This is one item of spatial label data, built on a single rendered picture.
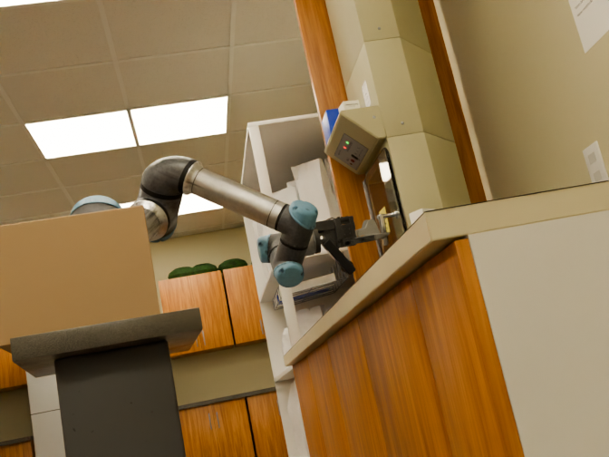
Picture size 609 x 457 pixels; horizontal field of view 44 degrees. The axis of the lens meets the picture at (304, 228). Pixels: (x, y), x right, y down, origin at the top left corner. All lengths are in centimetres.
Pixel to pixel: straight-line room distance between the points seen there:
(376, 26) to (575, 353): 147
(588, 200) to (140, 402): 82
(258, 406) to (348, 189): 467
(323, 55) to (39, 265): 147
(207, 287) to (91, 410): 591
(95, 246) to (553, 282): 83
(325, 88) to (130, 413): 150
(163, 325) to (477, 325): 60
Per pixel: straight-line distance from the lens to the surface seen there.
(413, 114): 219
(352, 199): 246
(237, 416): 696
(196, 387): 752
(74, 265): 144
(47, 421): 697
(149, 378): 141
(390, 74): 223
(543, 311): 100
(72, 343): 136
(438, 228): 98
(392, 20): 231
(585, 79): 203
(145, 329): 136
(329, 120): 236
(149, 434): 140
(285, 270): 192
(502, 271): 99
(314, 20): 270
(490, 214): 100
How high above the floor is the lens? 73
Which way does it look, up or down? 13 degrees up
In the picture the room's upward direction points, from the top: 12 degrees counter-clockwise
